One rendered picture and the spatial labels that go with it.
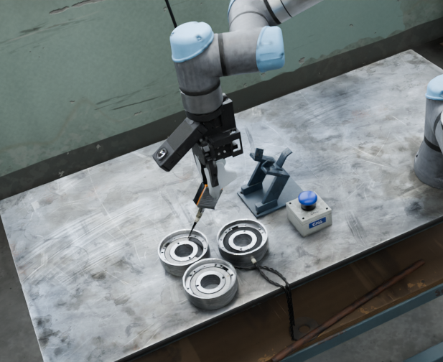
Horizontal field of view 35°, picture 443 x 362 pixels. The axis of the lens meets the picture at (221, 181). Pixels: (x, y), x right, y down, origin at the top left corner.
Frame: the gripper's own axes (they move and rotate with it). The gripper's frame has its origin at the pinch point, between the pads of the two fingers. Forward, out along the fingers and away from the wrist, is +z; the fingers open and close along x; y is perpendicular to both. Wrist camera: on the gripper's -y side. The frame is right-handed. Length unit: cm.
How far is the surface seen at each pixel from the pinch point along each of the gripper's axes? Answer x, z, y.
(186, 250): -1.0, 11.9, -7.8
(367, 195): -6.3, 13.1, 33.4
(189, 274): -9.5, 9.9, -10.1
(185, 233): 1.6, 9.7, -6.5
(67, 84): 154, 50, -4
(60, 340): -9.2, 12.7, -37.6
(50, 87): 155, 49, -11
